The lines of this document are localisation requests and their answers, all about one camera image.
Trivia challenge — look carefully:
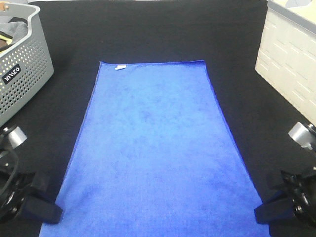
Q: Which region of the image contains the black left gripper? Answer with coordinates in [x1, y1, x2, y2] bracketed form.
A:
[0, 149, 63, 224]

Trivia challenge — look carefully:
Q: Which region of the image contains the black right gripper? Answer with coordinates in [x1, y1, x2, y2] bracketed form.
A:
[254, 167, 316, 226]

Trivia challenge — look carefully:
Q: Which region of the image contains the blue microfiber towel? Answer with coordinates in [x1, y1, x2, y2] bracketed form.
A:
[40, 61, 269, 237]

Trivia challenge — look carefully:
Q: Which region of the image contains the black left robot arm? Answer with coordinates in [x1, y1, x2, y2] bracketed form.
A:
[0, 126, 63, 224]

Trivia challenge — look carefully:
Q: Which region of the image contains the grey perforated laundry basket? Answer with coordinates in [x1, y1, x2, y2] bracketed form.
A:
[0, 1, 54, 125]

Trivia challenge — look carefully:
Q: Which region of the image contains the white plastic storage crate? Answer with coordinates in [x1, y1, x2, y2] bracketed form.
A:
[255, 0, 316, 124]

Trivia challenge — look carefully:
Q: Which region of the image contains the yellow and brown cloth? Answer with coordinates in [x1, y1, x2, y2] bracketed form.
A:
[0, 31, 13, 52]

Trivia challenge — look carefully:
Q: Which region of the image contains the grey towel in basket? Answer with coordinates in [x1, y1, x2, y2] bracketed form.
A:
[0, 21, 28, 42]

